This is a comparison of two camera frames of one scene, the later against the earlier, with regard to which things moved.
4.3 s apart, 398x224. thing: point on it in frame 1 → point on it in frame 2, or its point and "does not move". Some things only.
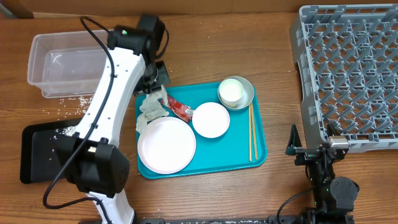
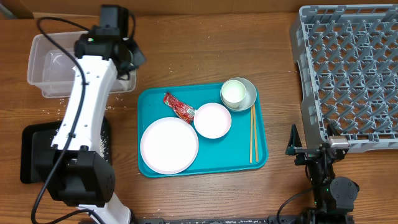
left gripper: x=163 y=78 → x=138 y=56
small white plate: x=211 y=120 does not move
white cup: x=231 y=92 does not move
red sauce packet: x=181 y=109 does not move
